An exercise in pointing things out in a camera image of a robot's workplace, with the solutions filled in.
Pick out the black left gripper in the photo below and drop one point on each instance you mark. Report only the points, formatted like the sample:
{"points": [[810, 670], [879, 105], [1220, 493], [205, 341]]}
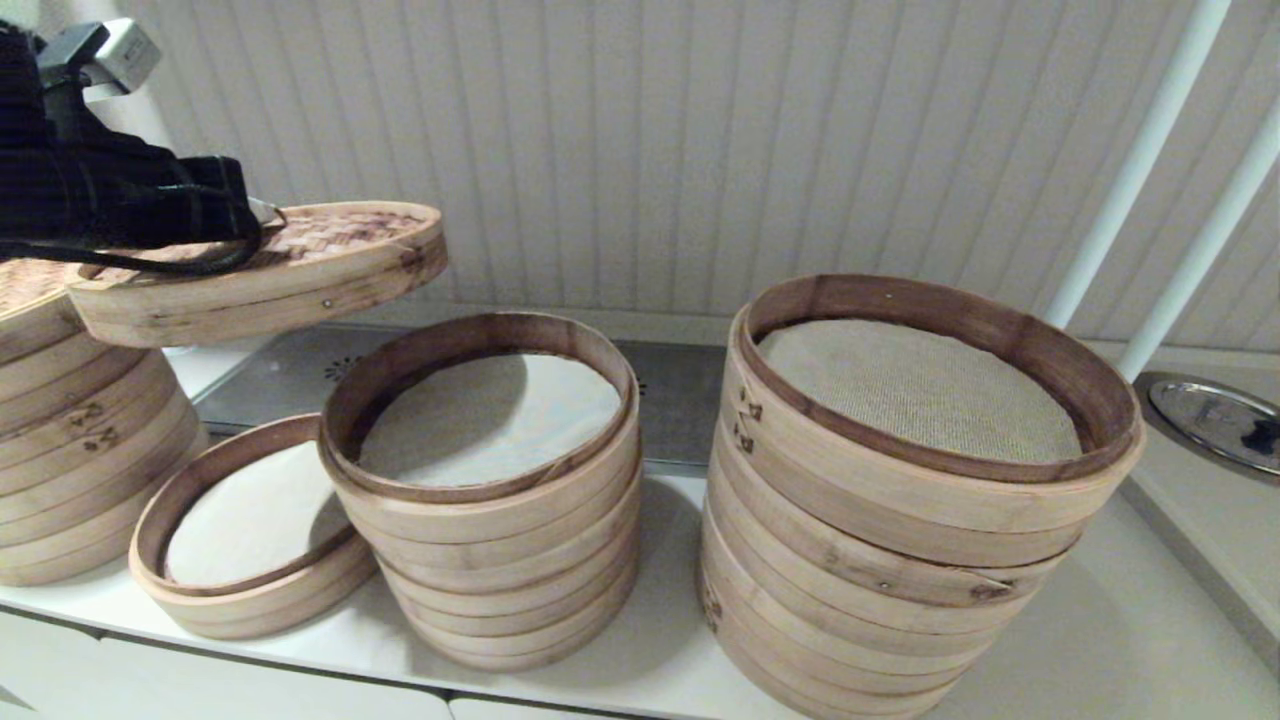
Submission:
{"points": [[215, 205]]}

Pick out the small woven bamboo steamer lid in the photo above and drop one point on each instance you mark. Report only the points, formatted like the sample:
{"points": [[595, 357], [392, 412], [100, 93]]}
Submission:
{"points": [[300, 292]]}

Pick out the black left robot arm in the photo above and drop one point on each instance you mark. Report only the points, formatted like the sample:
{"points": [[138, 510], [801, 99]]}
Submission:
{"points": [[80, 190]]}

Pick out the white round steamer liner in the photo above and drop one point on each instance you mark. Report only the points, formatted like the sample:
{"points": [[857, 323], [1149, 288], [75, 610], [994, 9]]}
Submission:
{"points": [[490, 420]]}

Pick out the medium bamboo steamer basket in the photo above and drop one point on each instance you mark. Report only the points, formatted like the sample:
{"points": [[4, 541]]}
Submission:
{"points": [[510, 664], [500, 622], [490, 560], [255, 628], [255, 604], [505, 646], [495, 592], [490, 520]]}

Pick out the beige mesh steamer liner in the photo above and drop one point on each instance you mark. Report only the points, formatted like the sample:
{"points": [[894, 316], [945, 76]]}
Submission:
{"points": [[915, 390]]}

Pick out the round stainless steel lid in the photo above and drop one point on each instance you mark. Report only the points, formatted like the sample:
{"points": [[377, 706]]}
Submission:
{"points": [[1195, 410]]}

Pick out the thin white metal pole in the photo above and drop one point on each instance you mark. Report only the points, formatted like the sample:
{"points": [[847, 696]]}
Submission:
{"points": [[1205, 260], [1140, 160]]}

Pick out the wide white post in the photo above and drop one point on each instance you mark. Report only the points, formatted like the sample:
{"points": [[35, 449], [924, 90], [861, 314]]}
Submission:
{"points": [[155, 120]]}

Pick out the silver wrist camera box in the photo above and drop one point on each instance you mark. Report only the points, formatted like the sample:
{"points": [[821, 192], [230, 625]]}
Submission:
{"points": [[125, 55]]}

